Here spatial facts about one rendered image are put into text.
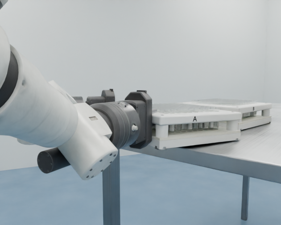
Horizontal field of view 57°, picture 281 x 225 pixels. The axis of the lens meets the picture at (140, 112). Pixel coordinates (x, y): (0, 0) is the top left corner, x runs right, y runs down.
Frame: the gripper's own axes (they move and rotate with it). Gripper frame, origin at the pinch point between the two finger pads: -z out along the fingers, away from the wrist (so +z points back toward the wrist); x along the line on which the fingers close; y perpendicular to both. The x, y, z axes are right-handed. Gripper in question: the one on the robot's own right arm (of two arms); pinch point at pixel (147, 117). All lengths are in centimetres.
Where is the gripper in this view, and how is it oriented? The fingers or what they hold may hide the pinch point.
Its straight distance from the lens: 59.3
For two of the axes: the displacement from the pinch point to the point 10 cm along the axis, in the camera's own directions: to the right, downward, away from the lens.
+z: -4.9, 0.9, -8.7
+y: 8.7, 0.6, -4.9
